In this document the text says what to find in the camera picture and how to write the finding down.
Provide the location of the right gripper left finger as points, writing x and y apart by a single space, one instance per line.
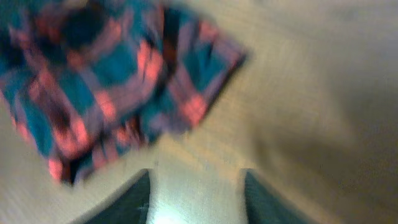
129 206

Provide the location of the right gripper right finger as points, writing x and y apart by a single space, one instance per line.
263 206

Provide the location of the red navy plaid shirt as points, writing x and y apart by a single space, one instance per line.
85 84

